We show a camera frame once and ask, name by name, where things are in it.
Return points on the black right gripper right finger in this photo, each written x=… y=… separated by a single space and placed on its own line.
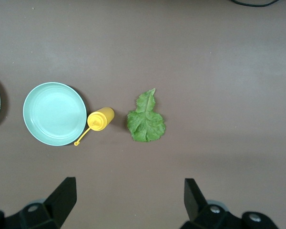
x=195 y=210

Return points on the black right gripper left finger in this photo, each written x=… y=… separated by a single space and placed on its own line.
x=62 y=202

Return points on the green lettuce leaf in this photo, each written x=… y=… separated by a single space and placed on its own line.
x=145 y=121

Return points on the mint green plate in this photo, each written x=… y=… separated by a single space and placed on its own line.
x=54 y=114

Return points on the yellow mustard squeeze bottle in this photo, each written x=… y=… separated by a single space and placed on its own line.
x=100 y=119

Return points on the brown table cover sheet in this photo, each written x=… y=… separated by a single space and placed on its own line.
x=143 y=47

